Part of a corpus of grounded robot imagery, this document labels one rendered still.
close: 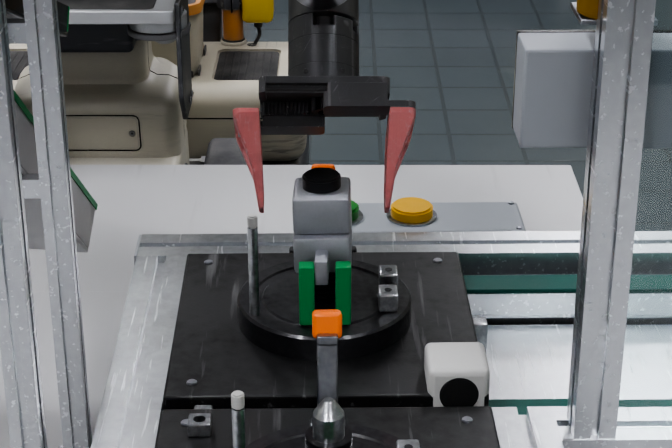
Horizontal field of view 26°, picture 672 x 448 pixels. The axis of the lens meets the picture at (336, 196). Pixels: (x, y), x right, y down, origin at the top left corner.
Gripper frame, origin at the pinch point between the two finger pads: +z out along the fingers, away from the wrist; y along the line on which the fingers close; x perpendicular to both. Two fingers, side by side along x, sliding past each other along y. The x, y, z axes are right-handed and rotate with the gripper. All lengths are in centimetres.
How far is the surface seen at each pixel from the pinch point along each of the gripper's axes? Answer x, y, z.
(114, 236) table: 43.8, -22.1, -9.1
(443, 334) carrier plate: 4.8, 9.5, 9.6
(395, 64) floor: 334, 28, -146
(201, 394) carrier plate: -1.7, -9.1, 15.4
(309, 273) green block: -0.9, -1.1, 6.0
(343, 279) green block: -0.6, 1.4, 6.4
